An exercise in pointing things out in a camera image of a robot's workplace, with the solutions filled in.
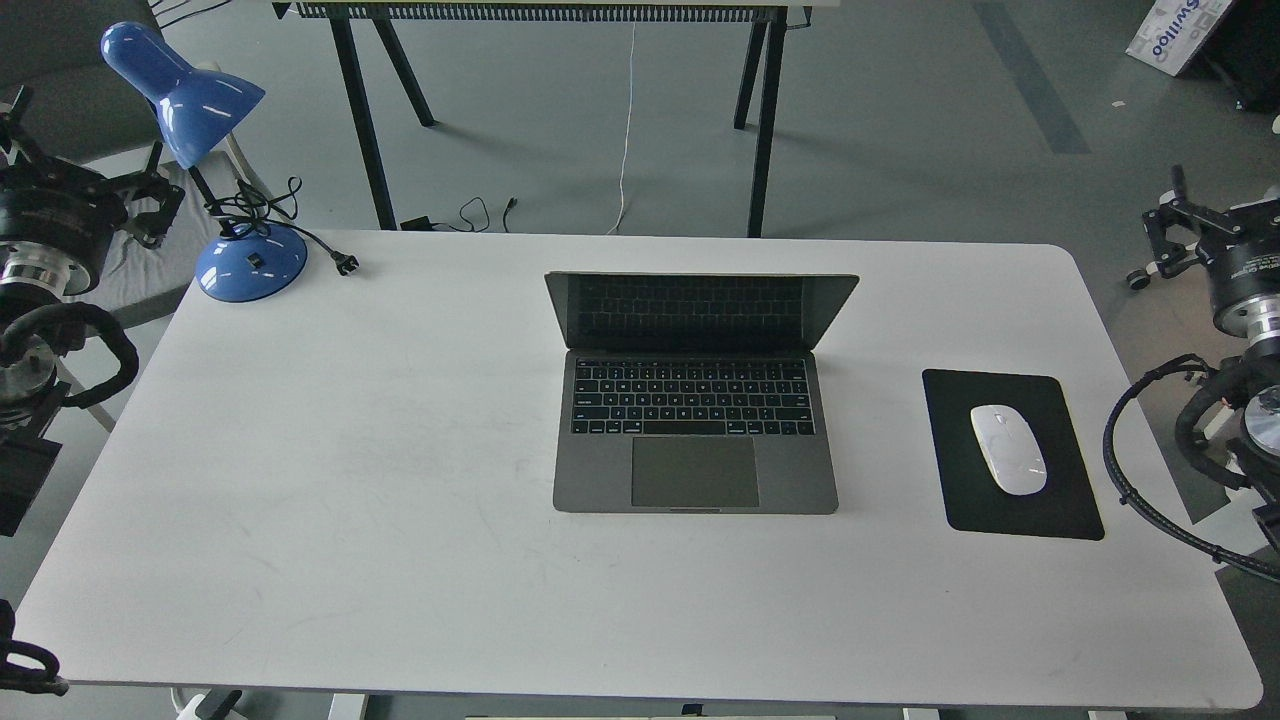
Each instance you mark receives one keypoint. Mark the black mouse pad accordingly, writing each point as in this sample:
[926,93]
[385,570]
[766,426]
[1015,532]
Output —
[1064,508]

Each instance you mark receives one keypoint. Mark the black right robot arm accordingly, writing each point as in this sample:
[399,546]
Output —
[1239,249]

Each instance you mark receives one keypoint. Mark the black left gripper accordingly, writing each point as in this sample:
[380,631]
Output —
[50,200]

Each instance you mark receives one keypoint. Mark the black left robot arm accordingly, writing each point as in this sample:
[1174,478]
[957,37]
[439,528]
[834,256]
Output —
[44,318]

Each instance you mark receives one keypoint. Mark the white computer mouse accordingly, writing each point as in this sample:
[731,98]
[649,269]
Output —
[1010,449]

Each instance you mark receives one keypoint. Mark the blue desk lamp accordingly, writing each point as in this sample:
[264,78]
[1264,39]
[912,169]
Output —
[195,110]

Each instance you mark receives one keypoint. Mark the white cardboard box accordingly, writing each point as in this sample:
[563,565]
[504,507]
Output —
[1173,33]

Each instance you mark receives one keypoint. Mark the grey laptop computer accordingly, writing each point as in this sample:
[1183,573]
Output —
[694,392]

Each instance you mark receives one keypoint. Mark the white rolling chair base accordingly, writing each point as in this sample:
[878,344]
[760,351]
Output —
[1142,277]

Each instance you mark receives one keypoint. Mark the black-legged background table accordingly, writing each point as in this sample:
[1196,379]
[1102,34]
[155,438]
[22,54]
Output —
[465,66]

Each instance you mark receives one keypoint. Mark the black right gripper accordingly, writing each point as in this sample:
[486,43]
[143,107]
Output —
[1215,231]

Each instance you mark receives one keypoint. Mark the grey office chair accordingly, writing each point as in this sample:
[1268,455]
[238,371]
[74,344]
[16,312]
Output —
[103,123]

